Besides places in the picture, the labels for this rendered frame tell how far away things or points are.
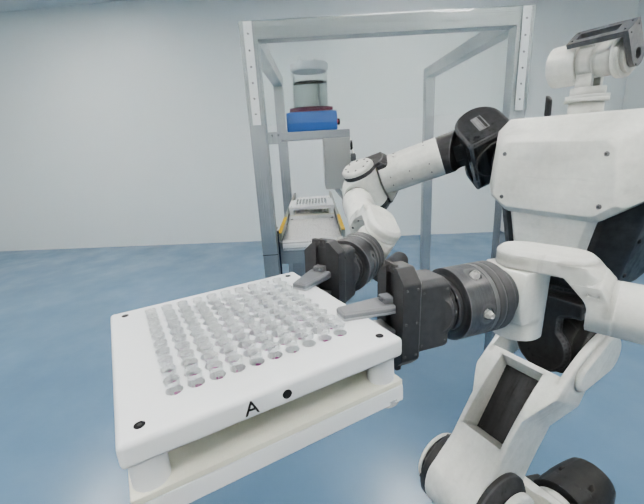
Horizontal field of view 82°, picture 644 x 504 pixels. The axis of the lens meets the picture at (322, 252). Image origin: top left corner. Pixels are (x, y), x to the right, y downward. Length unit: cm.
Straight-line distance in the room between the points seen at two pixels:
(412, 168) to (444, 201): 410
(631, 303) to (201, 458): 45
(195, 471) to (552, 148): 66
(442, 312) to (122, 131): 527
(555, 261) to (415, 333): 19
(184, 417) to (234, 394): 4
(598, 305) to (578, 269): 4
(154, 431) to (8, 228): 649
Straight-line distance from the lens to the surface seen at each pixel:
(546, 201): 74
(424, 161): 90
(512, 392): 87
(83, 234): 608
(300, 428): 35
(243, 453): 34
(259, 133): 148
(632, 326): 52
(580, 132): 72
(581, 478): 131
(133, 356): 41
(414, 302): 41
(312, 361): 34
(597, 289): 51
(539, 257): 51
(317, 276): 51
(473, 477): 82
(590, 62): 79
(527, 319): 54
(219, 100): 503
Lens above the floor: 123
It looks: 16 degrees down
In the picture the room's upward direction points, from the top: 3 degrees counter-clockwise
